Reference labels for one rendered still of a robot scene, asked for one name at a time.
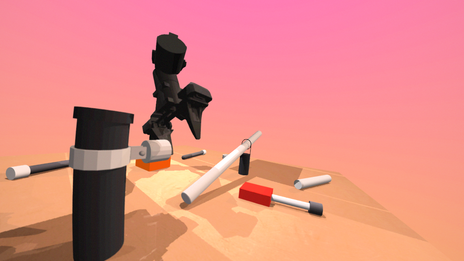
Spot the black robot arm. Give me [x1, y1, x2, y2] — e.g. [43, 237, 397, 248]
[152, 32, 187, 87]

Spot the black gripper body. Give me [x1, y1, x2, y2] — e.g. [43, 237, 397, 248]
[142, 80, 212, 134]

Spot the white cylinder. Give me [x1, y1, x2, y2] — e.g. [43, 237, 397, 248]
[294, 175, 332, 189]

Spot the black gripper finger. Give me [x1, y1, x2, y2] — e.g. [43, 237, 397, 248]
[179, 97, 208, 140]
[147, 128, 174, 155]

